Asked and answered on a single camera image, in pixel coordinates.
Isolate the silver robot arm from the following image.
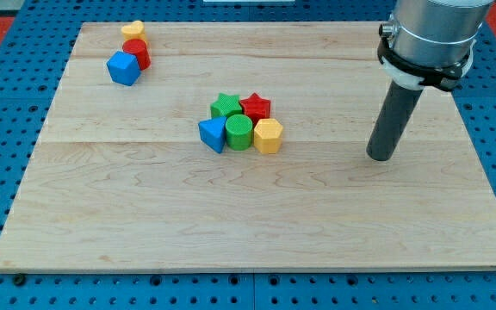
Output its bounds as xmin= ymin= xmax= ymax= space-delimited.
xmin=377 ymin=0 xmax=493 ymax=91

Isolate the yellow heart block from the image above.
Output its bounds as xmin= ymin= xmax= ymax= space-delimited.
xmin=121 ymin=20 xmax=147 ymax=43

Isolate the wooden board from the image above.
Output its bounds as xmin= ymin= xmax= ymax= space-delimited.
xmin=0 ymin=22 xmax=496 ymax=274

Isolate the green cylinder block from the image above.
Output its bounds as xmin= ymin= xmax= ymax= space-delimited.
xmin=226 ymin=115 xmax=253 ymax=151

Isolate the yellow hexagon block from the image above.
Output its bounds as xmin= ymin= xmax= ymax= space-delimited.
xmin=253 ymin=118 xmax=283 ymax=154

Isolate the blue triangle block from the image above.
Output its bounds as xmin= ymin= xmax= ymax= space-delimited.
xmin=198 ymin=116 xmax=226 ymax=153

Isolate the red star block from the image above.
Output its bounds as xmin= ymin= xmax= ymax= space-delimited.
xmin=239 ymin=93 xmax=271 ymax=126

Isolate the green star block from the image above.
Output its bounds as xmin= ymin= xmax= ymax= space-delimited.
xmin=210 ymin=93 xmax=243 ymax=118

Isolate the blue cube block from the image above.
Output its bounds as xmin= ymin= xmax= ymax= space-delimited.
xmin=106 ymin=51 xmax=141 ymax=86

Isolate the red cylinder block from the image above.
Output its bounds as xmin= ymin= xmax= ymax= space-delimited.
xmin=122 ymin=39 xmax=152 ymax=71

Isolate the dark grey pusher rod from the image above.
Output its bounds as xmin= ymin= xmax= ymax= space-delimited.
xmin=366 ymin=81 xmax=423 ymax=161

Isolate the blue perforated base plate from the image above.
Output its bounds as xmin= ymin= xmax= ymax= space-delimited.
xmin=0 ymin=0 xmax=496 ymax=309

